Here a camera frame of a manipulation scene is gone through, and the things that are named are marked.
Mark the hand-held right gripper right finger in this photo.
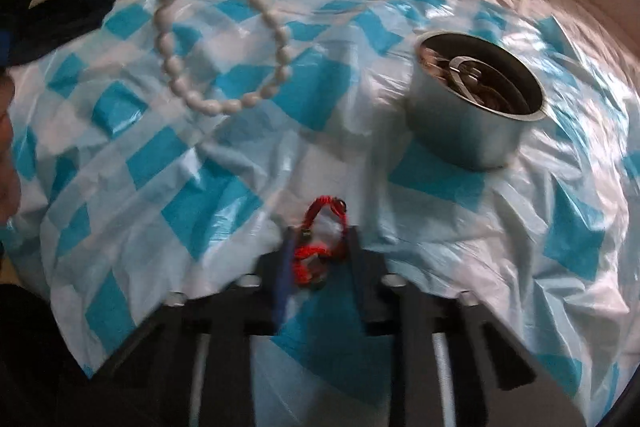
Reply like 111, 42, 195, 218
345, 224, 587, 427

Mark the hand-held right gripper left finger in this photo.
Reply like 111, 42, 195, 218
92, 227, 302, 427

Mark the red cord bracelet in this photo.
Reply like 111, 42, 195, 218
292, 196, 351, 287

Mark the white bead bracelet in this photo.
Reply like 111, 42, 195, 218
154, 0, 293, 116

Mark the round metal tin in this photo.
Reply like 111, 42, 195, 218
404, 31, 547, 172

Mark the amber bead bracelet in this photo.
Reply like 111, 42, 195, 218
419, 44, 531, 114

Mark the blue checkered plastic sheet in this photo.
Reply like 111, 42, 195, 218
7, 0, 640, 427

